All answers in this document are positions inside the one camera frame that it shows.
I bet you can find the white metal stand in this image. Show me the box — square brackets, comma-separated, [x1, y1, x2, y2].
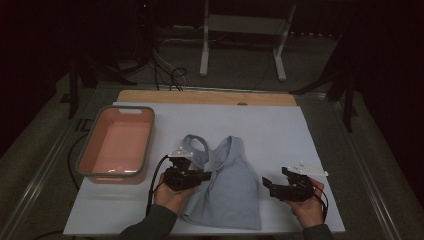
[199, 0, 298, 82]

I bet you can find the black tripod stand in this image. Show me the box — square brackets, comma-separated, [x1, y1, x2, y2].
[289, 33, 359, 133]
[59, 49, 138, 120]

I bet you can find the person's left hand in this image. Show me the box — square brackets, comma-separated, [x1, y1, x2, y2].
[153, 173, 198, 215]

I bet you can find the white table cover sheet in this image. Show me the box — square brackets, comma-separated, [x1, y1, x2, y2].
[62, 101, 346, 236]

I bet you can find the left hand-held gripper cable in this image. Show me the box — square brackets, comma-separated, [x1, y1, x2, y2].
[145, 154, 171, 217]

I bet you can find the black curved floor cable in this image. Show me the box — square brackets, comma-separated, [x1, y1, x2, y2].
[67, 133, 90, 192]

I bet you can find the right hand-held gripper cable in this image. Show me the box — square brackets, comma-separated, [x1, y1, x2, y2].
[311, 184, 330, 224]

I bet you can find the person's right hand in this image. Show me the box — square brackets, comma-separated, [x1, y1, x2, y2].
[287, 178, 326, 229]

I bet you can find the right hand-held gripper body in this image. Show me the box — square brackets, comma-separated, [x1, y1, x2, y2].
[270, 160, 329, 203]

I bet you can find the light blue tank top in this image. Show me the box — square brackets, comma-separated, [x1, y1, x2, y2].
[179, 134, 263, 231]

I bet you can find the hand-held gripper cable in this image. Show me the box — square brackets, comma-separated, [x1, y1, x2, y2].
[145, 154, 171, 217]
[311, 184, 330, 224]

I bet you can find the black floor cable bundle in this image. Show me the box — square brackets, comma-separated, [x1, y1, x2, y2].
[151, 39, 188, 92]

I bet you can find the pink basin with grey rim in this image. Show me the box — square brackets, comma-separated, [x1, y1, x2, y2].
[75, 105, 156, 185]

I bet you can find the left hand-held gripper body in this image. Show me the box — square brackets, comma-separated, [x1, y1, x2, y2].
[163, 147, 203, 192]

